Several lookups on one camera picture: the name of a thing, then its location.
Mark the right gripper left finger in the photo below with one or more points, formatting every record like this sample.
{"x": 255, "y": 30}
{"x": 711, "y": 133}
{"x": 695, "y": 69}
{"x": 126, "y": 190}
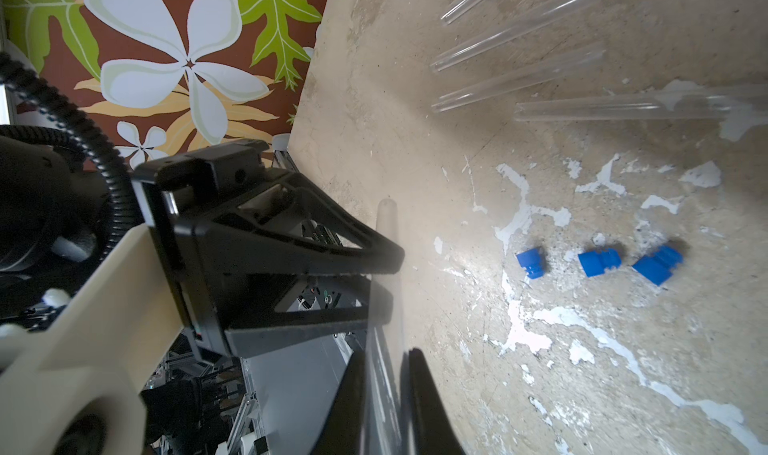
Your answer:
{"x": 341, "y": 433}

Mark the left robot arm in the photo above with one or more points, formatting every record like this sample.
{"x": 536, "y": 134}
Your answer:
{"x": 67, "y": 200}

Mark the blue stopper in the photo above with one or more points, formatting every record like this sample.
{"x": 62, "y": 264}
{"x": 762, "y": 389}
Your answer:
{"x": 532, "y": 262}
{"x": 658, "y": 266}
{"x": 598, "y": 262}

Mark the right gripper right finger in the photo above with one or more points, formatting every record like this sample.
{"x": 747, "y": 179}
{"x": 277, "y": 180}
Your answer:
{"x": 426, "y": 426}

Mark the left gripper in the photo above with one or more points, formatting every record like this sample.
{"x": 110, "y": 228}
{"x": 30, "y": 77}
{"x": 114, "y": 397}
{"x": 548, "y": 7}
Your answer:
{"x": 229, "y": 231}

